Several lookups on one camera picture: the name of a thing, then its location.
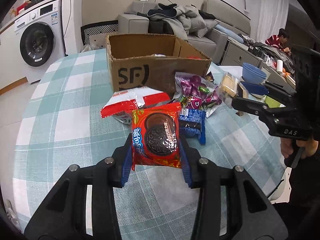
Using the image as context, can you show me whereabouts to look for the right hand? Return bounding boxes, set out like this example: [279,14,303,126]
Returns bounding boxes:
[280,138,319,160]

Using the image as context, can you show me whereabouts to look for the blue stacked bowls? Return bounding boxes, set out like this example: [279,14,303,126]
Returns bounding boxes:
[242,62,267,84]

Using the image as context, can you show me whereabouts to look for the white plate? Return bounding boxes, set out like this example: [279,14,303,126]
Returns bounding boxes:
[251,93,266,99]

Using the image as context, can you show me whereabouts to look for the red Oreo cookie packet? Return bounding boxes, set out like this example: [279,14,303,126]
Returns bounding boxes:
[131,102,181,170]

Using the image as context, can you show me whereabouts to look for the clear cake sandwich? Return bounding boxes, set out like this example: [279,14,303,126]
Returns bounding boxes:
[217,72,249,108]

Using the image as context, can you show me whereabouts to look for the grey fabric sofa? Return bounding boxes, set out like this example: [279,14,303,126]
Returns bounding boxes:
[118,0,251,64]

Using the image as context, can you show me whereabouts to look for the brown SF cardboard box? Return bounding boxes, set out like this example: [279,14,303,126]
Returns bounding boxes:
[106,34,212,96]

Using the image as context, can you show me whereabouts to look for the purple candy bag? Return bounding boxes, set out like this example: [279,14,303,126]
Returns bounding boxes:
[172,72,222,118]

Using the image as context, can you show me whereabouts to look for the black patterned chair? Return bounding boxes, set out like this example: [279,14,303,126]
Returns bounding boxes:
[80,20,118,53]

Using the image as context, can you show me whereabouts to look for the red white snack bag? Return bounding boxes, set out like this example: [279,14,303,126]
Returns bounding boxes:
[100,86,170,124]

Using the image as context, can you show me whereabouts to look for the red snack packet in box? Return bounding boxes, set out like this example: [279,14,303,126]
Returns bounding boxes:
[187,56,203,60]

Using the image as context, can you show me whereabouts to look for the person in red sweater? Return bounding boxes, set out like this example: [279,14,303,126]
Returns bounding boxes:
[265,28,291,55]

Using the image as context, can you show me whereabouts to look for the white paper roll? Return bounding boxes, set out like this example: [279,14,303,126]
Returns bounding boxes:
[276,60,283,73]

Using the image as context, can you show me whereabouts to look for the white front-load washing machine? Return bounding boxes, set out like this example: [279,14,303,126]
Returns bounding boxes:
[14,0,66,83]

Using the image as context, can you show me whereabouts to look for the grey jacket pile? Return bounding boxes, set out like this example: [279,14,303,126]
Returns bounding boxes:
[137,3,220,41]

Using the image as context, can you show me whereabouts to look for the blue Oreo cookie packet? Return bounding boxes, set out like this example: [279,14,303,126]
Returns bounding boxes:
[178,108,206,145]

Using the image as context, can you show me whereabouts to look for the grey drawer cabinet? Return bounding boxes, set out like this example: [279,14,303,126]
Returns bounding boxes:
[220,38,290,87]

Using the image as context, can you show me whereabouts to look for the green mug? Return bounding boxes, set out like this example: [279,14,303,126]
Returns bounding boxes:
[265,96,285,108]

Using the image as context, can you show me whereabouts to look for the teal white checked tablecloth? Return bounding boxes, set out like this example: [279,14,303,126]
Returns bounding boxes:
[12,49,285,239]

